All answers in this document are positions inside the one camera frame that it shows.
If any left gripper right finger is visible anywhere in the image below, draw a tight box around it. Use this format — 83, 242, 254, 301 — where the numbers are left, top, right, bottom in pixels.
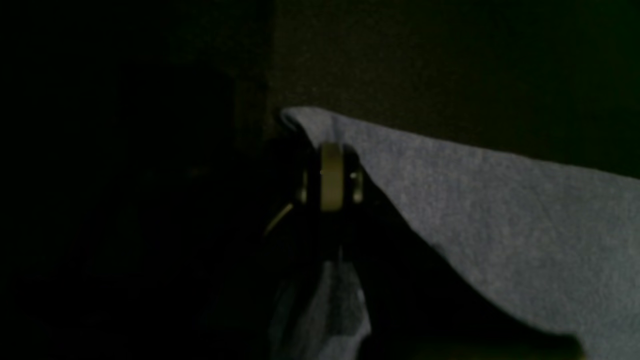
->
331, 143, 586, 360

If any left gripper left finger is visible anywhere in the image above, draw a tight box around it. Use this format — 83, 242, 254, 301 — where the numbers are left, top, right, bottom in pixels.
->
220, 140, 332, 360

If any blue-grey t-shirt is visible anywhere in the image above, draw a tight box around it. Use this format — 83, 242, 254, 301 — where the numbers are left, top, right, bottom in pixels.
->
279, 107, 640, 360

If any black table cloth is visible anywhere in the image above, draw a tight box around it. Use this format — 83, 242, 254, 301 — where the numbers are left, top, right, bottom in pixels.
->
1, 0, 639, 360

